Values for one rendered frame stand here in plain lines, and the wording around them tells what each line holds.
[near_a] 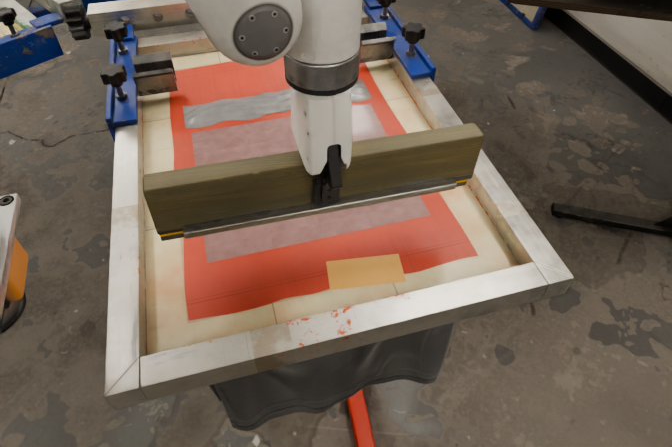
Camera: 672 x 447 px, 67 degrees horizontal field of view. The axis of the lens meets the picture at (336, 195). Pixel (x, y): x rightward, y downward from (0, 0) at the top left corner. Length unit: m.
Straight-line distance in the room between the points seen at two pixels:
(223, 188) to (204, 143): 0.35
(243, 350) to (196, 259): 0.18
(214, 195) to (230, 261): 0.17
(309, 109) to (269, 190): 0.14
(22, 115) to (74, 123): 0.29
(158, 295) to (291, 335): 0.20
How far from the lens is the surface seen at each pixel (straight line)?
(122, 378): 0.64
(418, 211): 0.79
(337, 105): 0.50
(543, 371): 1.81
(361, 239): 0.75
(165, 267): 0.76
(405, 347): 0.97
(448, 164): 0.66
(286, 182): 0.59
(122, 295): 0.70
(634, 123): 2.89
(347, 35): 0.48
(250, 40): 0.39
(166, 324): 0.70
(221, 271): 0.73
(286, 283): 0.71
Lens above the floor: 1.54
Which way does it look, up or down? 46 degrees down
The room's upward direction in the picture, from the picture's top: straight up
